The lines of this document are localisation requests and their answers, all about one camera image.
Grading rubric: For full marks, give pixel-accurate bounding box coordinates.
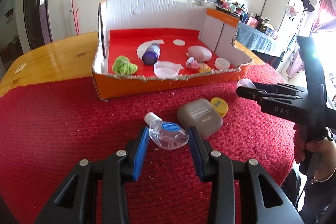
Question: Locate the clear petri dish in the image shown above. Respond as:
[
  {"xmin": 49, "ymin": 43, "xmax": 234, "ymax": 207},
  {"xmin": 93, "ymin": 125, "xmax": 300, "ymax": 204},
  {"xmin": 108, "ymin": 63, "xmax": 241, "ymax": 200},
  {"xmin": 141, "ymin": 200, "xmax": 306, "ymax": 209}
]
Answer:
[{"xmin": 154, "ymin": 61, "xmax": 184, "ymax": 79}]

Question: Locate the pink toy figure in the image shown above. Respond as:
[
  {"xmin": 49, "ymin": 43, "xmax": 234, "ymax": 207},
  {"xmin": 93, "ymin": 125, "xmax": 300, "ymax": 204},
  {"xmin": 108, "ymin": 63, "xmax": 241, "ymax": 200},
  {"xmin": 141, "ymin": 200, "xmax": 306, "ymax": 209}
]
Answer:
[{"xmin": 186, "ymin": 57, "xmax": 212, "ymax": 73}]

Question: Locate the red knitted mat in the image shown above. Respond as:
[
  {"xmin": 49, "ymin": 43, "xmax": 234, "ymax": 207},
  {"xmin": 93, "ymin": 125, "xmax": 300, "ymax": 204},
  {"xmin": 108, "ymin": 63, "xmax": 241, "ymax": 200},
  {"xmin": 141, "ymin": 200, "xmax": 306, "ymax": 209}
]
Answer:
[{"xmin": 0, "ymin": 63, "xmax": 297, "ymax": 224}]

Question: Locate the dark wooden door frame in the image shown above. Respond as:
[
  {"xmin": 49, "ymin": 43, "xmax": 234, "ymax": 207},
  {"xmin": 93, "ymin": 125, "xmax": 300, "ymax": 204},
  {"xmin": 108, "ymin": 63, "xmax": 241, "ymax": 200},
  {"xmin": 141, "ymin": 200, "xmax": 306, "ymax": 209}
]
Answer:
[{"xmin": 23, "ymin": 0, "xmax": 52, "ymax": 50}]

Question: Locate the yellow bottle cap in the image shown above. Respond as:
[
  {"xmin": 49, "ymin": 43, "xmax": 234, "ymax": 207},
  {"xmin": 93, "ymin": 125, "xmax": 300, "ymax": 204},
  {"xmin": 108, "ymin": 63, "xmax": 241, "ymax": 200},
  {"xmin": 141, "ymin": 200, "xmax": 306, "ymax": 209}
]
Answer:
[{"xmin": 210, "ymin": 97, "xmax": 229, "ymax": 118}]

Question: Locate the dark blue bottle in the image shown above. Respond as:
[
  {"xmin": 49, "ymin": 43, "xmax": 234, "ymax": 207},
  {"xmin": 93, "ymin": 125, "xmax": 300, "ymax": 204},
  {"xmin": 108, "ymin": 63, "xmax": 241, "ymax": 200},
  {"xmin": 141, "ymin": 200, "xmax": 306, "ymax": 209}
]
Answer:
[{"xmin": 142, "ymin": 43, "xmax": 161, "ymax": 66}]

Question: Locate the taupe eyeshadow case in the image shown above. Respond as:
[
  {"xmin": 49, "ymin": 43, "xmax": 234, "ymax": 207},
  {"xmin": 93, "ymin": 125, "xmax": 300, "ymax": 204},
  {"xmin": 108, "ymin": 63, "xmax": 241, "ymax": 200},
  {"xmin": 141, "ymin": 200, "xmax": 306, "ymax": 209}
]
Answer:
[{"xmin": 177, "ymin": 98, "xmax": 223, "ymax": 139}]

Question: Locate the person's right hand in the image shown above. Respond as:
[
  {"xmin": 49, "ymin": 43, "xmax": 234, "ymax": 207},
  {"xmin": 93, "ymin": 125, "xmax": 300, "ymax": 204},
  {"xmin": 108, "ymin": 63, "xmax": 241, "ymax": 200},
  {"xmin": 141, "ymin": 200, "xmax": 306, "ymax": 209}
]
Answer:
[{"xmin": 293, "ymin": 122, "xmax": 336, "ymax": 166}]

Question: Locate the small sticker on table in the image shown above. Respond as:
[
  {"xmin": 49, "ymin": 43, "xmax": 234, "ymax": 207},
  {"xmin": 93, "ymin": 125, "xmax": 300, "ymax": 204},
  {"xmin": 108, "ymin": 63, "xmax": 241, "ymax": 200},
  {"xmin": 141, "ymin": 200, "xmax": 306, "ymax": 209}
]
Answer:
[{"xmin": 15, "ymin": 63, "xmax": 27, "ymax": 74}]

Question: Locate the green knitted toy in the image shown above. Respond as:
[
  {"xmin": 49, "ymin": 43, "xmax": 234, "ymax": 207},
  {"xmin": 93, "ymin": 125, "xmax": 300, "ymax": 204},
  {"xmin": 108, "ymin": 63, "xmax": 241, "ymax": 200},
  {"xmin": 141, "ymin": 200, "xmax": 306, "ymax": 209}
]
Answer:
[{"xmin": 112, "ymin": 56, "xmax": 138, "ymax": 76}]

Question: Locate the pink coat stand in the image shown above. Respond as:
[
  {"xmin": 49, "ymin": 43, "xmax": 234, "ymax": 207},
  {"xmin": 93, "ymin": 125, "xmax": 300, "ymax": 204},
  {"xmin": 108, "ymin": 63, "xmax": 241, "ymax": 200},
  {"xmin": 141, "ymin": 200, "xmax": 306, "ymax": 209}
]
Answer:
[{"xmin": 71, "ymin": 0, "xmax": 80, "ymax": 35}]

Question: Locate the white bottle cap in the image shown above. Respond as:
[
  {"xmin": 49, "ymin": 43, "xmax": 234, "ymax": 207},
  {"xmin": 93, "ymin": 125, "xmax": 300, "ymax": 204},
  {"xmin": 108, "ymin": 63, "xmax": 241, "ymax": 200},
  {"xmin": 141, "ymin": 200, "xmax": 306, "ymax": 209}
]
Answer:
[{"xmin": 214, "ymin": 57, "xmax": 231, "ymax": 71}]

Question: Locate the orange cardboard box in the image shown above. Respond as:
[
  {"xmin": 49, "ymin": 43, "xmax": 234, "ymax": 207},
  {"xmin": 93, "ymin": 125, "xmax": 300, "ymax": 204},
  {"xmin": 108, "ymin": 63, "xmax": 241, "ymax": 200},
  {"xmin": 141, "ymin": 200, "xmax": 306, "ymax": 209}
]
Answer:
[{"xmin": 92, "ymin": 0, "xmax": 253, "ymax": 100}]

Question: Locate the pink oval case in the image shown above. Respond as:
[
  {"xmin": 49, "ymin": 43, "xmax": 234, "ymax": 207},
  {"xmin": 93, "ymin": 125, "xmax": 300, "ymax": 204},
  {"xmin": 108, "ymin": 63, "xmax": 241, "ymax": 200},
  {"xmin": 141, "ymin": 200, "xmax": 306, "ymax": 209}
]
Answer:
[{"xmin": 188, "ymin": 46, "xmax": 213, "ymax": 62}]

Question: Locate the clear eye drop bottle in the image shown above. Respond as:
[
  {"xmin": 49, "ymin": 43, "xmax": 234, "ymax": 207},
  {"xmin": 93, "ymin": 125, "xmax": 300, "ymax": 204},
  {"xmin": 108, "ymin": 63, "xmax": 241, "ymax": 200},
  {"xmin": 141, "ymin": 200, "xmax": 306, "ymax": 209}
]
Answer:
[{"xmin": 144, "ymin": 112, "xmax": 189, "ymax": 151}]

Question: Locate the side table with blue cloth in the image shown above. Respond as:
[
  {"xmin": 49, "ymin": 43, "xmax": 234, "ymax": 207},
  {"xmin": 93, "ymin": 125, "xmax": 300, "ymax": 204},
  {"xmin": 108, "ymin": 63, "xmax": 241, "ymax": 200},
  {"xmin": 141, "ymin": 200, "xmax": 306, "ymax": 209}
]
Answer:
[{"xmin": 215, "ymin": 0, "xmax": 289, "ymax": 57}]

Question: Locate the small clear plastic box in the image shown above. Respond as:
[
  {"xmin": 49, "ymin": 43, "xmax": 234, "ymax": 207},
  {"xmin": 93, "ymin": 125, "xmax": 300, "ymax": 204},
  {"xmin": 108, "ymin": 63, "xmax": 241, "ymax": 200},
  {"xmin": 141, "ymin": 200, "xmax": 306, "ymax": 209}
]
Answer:
[{"xmin": 237, "ymin": 79, "xmax": 257, "ymax": 89}]

